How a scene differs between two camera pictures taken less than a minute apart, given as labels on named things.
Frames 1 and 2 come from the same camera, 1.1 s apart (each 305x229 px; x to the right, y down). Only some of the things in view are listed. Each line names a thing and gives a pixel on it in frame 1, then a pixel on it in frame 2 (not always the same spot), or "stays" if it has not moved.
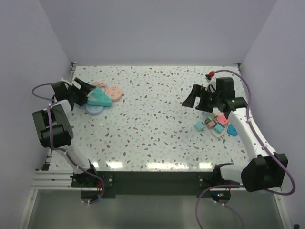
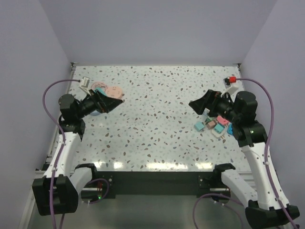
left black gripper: (86, 88) to (102, 103)
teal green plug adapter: (218, 128) stays
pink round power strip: (114, 93) stays
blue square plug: (232, 130) stays
